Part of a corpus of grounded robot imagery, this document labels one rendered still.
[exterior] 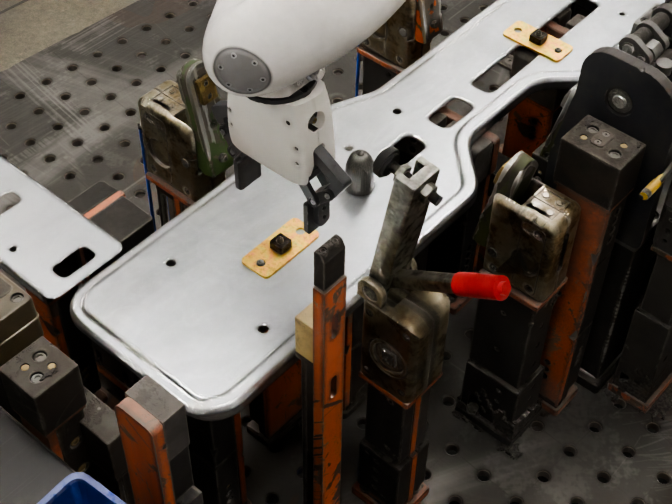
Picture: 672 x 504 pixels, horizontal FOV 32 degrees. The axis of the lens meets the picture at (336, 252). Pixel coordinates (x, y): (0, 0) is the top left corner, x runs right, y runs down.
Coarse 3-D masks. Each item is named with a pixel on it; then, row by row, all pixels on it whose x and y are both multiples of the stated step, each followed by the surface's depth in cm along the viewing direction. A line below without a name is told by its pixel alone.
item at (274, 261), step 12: (288, 228) 124; (300, 228) 125; (264, 240) 123; (276, 240) 122; (288, 240) 122; (300, 240) 123; (312, 240) 123; (252, 252) 122; (264, 252) 122; (276, 252) 122; (288, 252) 122; (300, 252) 122; (252, 264) 121; (276, 264) 121; (264, 276) 120
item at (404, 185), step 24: (384, 168) 101; (408, 168) 101; (432, 168) 100; (408, 192) 99; (432, 192) 100; (408, 216) 102; (384, 240) 106; (408, 240) 106; (384, 264) 108; (408, 264) 111; (384, 288) 110
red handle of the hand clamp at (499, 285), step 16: (400, 272) 110; (416, 272) 109; (432, 272) 107; (464, 272) 104; (416, 288) 108; (432, 288) 107; (448, 288) 105; (464, 288) 103; (480, 288) 101; (496, 288) 101
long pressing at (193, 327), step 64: (512, 0) 153; (640, 0) 153; (448, 64) 144; (576, 64) 144; (384, 128) 136; (448, 128) 136; (256, 192) 128; (384, 192) 129; (448, 192) 129; (128, 256) 122; (192, 256) 122; (128, 320) 116; (192, 320) 116; (256, 320) 116; (192, 384) 111; (256, 384) 111
